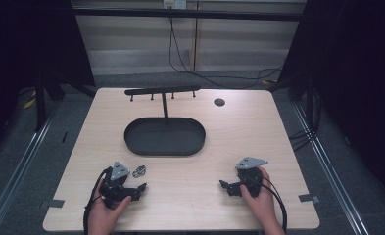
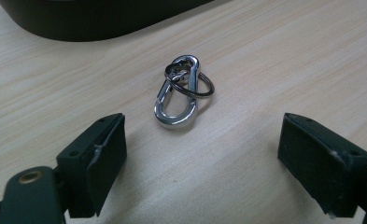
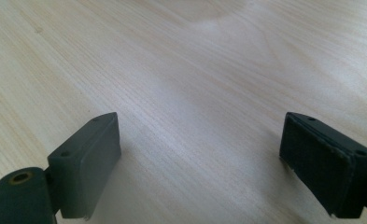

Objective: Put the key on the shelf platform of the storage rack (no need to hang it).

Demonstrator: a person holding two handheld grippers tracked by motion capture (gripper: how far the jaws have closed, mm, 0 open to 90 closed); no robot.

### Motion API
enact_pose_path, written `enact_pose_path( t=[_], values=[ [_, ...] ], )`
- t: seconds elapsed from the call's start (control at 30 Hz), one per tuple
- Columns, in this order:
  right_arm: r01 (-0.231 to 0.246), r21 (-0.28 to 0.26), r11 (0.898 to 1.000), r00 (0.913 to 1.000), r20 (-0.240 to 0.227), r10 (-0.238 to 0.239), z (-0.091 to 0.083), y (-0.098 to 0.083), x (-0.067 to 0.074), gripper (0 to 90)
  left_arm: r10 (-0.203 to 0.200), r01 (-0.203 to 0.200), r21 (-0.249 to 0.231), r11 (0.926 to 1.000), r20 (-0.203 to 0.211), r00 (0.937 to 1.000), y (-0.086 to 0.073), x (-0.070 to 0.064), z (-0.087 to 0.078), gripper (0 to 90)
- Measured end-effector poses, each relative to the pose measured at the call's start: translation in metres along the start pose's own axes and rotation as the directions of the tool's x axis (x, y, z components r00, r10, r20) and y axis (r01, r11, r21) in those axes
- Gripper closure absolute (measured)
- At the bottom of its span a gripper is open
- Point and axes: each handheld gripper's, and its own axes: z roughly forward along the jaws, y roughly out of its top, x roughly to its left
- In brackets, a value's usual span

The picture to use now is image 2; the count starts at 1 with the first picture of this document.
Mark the silver carabiner clip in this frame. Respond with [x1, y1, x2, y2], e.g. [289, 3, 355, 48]
[153, 54, 201, 129]

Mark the dark metal key ring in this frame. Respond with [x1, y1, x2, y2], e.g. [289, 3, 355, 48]
[163, 63, 216, 99]

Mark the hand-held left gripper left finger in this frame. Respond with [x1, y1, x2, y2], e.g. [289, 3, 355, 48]
[55, 112, 128, 218]

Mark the black object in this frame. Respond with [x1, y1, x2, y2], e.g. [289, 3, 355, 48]
[0, 0, 217, 43]

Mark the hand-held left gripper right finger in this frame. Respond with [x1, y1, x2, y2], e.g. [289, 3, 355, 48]
[276, 112, 367, 218]

